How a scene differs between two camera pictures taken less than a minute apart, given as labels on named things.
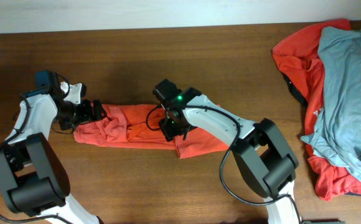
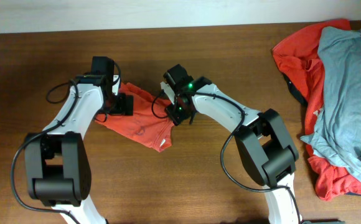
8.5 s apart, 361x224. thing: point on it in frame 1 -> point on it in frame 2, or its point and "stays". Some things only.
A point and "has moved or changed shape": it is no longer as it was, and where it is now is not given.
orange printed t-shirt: x=139 y=126 has moved or changed shape
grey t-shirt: x=346 y=130 stays
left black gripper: x=86 y=115 -> x=124 y=106
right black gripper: x=168 y=130 -> x=175 y=114
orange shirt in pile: x=297 y=55 stays
